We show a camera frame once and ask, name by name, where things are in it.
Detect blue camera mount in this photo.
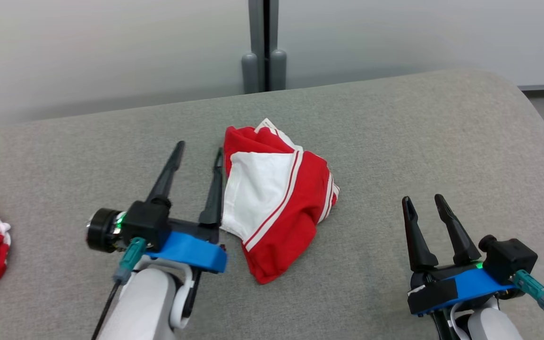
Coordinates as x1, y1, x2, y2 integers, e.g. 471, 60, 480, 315
144, 231, 228, 274
408, 268, 518, 316

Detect blue right camera mount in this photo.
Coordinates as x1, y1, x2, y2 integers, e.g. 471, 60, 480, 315
408, 268, 518, 316

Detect red white shorts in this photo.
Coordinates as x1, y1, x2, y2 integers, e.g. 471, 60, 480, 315
219, 118, 340, 285

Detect grey metal partition post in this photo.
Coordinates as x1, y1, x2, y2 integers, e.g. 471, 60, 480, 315
247, 0, 280, 93

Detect camera cable teal plug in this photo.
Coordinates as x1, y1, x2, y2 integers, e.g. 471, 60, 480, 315
91, 238, 148, 340
513, 270, 544, 340

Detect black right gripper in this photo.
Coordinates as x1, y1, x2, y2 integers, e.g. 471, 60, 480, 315
401, 194, 485, 289

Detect right camera cable teal plug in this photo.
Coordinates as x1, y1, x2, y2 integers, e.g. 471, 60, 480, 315
513, 270, 544, 340

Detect blue left camera mount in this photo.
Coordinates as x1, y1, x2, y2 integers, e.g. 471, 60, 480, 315
144, 231, 228, 274

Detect grey cylinder post foot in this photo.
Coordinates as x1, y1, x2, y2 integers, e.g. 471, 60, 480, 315
270, 49, 287, 91
241, 52, 259, 94

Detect grey fabric sofa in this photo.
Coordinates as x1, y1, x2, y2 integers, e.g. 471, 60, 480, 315
0, 68, 544, 340

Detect left camera cable teal plug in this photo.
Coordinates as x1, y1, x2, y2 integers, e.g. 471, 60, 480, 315
91, 238, 148, 340

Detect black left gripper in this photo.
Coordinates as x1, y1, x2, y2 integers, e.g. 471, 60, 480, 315
86, 140, 225, 253

